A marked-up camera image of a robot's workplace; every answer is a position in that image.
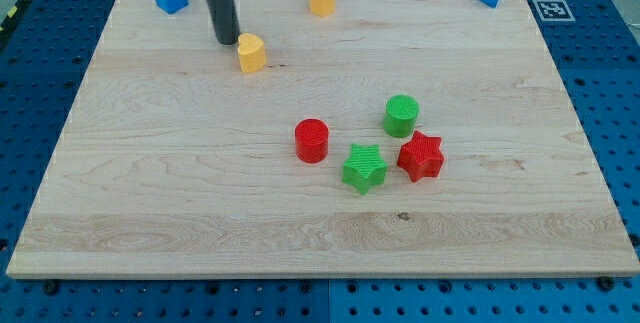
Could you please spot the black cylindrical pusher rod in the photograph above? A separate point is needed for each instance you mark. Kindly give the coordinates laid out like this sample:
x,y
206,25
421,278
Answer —
x,y
225,22

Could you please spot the yellow heart block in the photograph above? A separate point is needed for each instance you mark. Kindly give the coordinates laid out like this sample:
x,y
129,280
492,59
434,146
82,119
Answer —
x,y
251,53

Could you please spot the red cylinder block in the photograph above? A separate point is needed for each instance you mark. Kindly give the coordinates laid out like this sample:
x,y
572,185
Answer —
x,y
311,140

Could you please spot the light wooden board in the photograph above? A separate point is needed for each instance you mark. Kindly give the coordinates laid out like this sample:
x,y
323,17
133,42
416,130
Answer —
x,y
174,164

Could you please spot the green cylinder block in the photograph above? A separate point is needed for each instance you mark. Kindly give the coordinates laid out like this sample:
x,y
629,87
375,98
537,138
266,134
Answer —
x,y
401,112

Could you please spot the green star block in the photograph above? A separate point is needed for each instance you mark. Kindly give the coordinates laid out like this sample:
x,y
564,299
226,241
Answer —
x,y
364,168

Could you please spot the red star block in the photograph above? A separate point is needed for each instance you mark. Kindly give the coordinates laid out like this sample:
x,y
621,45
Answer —
x,y
421,157

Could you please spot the white fiducial marker tag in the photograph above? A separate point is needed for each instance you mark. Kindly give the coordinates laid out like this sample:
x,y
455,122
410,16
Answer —
x,y
553,11

